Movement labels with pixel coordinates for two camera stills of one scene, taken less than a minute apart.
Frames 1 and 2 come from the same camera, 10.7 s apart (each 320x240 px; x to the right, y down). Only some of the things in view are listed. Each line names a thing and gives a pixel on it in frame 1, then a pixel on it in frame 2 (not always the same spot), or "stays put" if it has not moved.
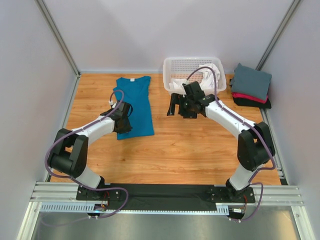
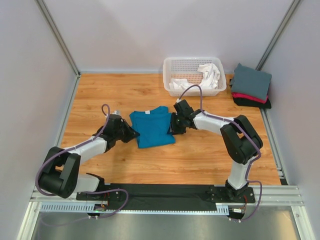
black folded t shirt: (243, 102) stays put
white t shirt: (207, 82) stays put
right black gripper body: (186, 110) -> (177, 126)
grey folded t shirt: (250, 81) stays put
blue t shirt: (136, 92) -> (153, 126)
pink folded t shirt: (248, 97) stays put
